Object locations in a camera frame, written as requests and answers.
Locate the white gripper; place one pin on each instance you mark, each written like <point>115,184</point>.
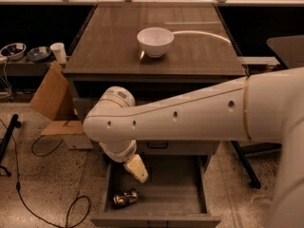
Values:
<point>123,152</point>

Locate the crushed orange can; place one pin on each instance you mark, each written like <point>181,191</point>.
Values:
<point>122,199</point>

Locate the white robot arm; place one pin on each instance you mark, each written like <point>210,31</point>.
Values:
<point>266,107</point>

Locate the grey bottom drawer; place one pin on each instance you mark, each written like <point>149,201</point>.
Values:
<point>172,197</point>

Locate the grey top drawer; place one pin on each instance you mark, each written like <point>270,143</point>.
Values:
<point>79,106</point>

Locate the grey drawer cabinet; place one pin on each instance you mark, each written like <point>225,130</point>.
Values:
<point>109,51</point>

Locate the brown cardboard box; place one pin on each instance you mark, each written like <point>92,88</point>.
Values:
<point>53,100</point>

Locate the white bowl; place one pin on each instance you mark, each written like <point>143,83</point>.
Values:
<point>154,42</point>

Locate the black stand leg left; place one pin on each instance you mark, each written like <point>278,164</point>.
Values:
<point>14,123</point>

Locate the white paper cup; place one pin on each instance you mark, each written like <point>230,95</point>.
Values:
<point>59,52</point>

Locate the blue bowl right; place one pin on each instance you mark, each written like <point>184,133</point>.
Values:
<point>39,54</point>

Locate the blue bowl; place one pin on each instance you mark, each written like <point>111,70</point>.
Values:
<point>14,51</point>
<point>39,54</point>

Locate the grey low shelf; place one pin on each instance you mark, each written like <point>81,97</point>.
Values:
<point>25,67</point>

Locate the blue bowl left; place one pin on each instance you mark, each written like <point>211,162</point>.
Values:
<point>14,51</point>

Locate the dark side table top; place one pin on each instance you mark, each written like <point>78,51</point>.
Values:
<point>289,50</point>

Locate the black table frame right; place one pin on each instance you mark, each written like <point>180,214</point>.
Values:
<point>252,148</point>

